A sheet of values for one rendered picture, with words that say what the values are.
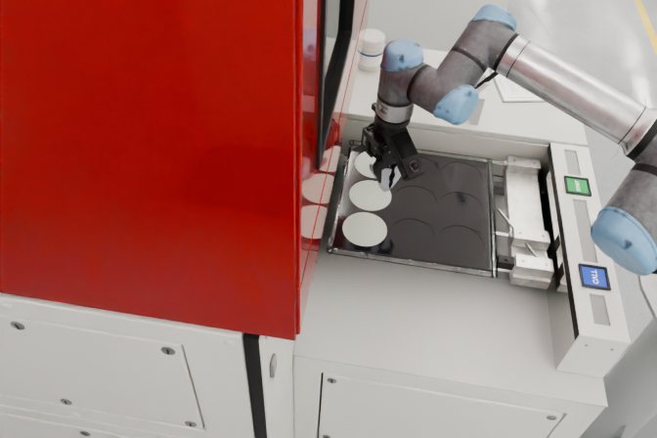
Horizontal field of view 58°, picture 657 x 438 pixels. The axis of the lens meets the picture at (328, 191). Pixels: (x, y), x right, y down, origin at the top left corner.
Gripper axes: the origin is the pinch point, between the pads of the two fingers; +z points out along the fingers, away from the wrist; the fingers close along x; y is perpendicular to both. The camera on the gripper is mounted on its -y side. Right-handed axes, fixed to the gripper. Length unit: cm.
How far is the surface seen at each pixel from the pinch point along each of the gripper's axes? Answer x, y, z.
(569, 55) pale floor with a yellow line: -223, 107, 97
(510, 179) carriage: -35.2, -5.9, 9.3
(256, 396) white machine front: 49, -31, -8
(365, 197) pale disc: 1.7, 5.6, 7.3
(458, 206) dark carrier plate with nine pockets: -15.9, -7.6, 7.4
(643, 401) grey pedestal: -54, -58, 61
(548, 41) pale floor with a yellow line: -224, 124, 97
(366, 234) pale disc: 7.8, -3.6, 7.4
